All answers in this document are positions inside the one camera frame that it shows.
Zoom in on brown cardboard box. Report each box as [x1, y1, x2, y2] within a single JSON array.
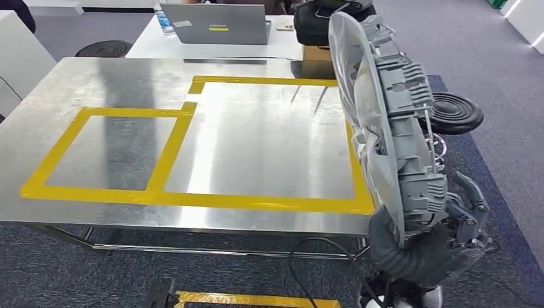
[[303, 45, 332, 62]]

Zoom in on yellow tape on workbench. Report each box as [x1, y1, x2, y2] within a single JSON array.
[[20, 75, 376, 216]]

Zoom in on dark seat back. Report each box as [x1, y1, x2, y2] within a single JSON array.
[[0, 0, 37, 34]]

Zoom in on steel workbench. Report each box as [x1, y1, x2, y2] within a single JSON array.
[[0, 57, 377, 261]]

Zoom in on grey plastic wheel cover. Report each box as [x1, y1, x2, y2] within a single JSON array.
[[328, 11, 449, 250]]

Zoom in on white lit partition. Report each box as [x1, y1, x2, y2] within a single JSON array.
[[501, 0, 544, 54]]

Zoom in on clear water bottle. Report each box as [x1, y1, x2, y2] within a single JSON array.
[[153, 2, 178, 39]]

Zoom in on black ribbed round stool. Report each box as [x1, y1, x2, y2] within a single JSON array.
[[418, 92, 484, 162], [75, 40, 133, 58]]

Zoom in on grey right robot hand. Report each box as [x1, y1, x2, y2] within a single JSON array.
[[367, 172, 495, 287]]

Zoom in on black carry case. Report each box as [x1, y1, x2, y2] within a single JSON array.
[[293, 0, 377, 47]]

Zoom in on yellow floor tape square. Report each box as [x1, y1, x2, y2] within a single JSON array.
[[174, 291, 342, 308]]

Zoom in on white table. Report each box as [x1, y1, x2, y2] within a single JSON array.
[[126, 15, 305, 60]]

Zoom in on grey laptop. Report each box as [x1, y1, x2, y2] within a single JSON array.
[[160, 3, 272, 46]]

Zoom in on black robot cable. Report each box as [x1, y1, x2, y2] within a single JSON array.
[[287, 237, 384, 308]]

